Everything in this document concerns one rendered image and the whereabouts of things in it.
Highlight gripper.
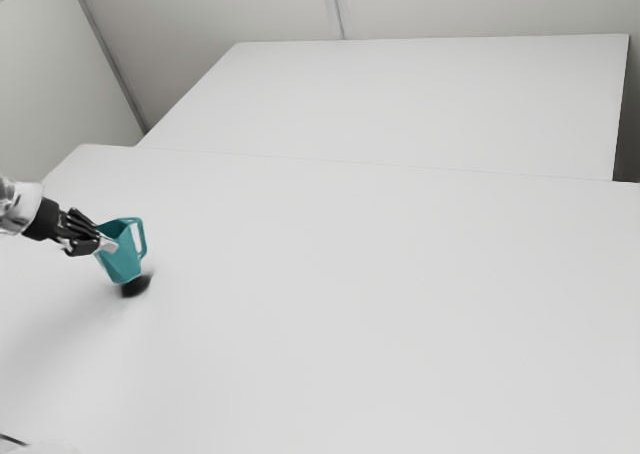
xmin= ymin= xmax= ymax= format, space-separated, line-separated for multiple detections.
xmin=21 ymin=196 xmax=120 ymax=259

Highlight teal faceted mug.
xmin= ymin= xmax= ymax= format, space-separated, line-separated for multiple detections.
xmin=92 ymin=216 xmax=148 ymax=285

